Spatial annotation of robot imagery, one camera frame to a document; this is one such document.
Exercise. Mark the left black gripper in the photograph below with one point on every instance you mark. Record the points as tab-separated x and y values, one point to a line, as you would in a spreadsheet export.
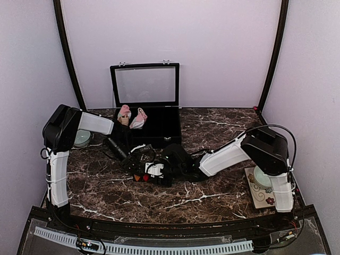
128	162

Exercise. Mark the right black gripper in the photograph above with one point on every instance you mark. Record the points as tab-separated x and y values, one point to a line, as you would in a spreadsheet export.
167	183

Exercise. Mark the pink patterned sock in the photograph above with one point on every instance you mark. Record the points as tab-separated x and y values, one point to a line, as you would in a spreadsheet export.
139	121

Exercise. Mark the black argyle sock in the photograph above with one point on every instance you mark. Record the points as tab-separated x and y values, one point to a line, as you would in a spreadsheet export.
141	177

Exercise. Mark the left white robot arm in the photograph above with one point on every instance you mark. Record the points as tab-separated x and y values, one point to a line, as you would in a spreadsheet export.
59	135

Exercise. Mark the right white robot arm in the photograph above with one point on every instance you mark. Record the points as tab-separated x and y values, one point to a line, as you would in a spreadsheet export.
264	146

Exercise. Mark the rolled pink sock in box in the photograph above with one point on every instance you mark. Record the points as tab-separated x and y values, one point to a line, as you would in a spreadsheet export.
124	115

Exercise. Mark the pale green bowl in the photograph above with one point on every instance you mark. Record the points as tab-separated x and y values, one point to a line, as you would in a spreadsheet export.
82	138
261	178

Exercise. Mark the black display box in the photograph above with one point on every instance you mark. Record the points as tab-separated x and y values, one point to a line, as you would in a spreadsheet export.
153	87

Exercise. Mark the floral patterned mat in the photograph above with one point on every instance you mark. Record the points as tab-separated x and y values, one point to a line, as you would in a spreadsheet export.
261	198

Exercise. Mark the small circuit board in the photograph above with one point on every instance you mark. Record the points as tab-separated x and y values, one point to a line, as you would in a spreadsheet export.
86	245

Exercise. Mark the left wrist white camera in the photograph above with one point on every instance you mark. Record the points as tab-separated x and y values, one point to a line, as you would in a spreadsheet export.
141	149

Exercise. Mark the wrist white camera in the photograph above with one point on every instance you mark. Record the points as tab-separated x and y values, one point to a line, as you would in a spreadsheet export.
154	170
141	149

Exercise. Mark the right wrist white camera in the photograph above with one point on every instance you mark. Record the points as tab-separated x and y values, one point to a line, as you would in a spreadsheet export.
154	170

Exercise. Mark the left black frame post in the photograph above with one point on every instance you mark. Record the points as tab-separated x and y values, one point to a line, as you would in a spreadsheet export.
67	53

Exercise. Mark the black frame post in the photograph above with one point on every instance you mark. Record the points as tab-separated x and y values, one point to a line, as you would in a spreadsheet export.
67	53
275	55

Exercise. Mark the black front rail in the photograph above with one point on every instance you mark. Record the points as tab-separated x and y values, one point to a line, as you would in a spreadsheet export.
107	230

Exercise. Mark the white slotted cable duct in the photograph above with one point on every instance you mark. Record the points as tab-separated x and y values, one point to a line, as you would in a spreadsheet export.
129	245

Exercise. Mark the right black frame post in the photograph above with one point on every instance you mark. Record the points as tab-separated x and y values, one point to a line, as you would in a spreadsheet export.
275	55

